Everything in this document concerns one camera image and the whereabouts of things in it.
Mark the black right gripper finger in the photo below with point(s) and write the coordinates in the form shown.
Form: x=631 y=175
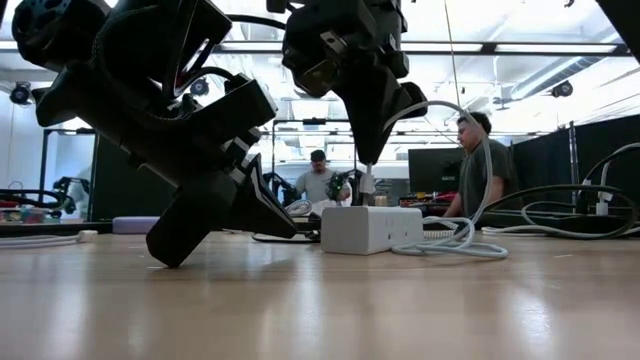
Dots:
x=372 y=125

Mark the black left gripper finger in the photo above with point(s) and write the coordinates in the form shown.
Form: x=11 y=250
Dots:
x=190 y=220
x=262 y=210

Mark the white power strip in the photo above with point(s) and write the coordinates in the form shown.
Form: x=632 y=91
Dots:
x=370 y=230

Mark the black background robot arm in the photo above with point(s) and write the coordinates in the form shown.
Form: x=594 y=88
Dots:
x=340 y=185
x=30 y=197
x=282 y=187

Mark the black ceiling spotlight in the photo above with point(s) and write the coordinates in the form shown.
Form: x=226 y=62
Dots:
x=562 y=89
x=200 y=87
x=21 y=93

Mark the purple round power hub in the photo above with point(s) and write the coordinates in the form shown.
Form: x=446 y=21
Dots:
x=131 y=225

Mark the person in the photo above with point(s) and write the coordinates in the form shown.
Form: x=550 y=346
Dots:
x=480 y=170
x=317 y=182

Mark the black partition curtain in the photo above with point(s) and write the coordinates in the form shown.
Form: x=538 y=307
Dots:
x=120 y=200
x=550 y=165

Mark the black monitor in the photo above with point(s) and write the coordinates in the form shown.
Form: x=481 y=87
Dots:
x=430 y=170

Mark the beige cup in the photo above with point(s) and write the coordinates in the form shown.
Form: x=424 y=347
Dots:
x=381 y=201

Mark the black overhead light bar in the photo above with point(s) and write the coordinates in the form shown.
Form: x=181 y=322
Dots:
x=487 y=48

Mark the colourful object pile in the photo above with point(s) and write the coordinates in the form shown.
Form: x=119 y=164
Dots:
x=25 y=216

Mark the black power strip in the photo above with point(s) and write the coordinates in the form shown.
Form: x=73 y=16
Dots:
x=565 y=220

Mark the black gantry frame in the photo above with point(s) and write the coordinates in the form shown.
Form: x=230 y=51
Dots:
x=315 y=121

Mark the black stand frame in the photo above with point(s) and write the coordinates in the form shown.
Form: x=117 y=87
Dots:
x=44 y=165

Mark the black table frame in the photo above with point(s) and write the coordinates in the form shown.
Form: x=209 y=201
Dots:
x=50 y=230

